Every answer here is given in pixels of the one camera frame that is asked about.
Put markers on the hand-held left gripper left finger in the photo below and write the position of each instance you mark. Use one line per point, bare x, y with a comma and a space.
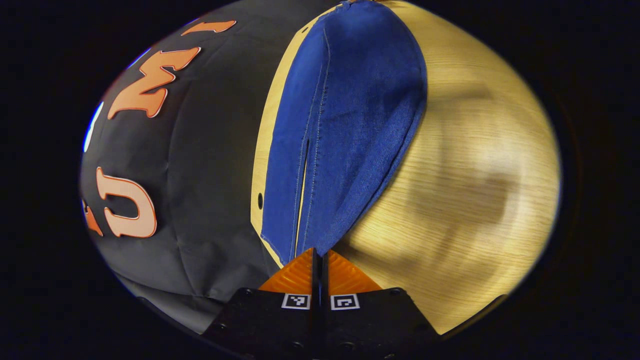
280, 325

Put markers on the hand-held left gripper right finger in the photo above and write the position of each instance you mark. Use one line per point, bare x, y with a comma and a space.
365, 325

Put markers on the blue jeans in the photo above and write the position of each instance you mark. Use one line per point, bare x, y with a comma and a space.
350, 125

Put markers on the black backdrop cloth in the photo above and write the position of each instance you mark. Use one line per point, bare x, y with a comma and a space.
210, 150

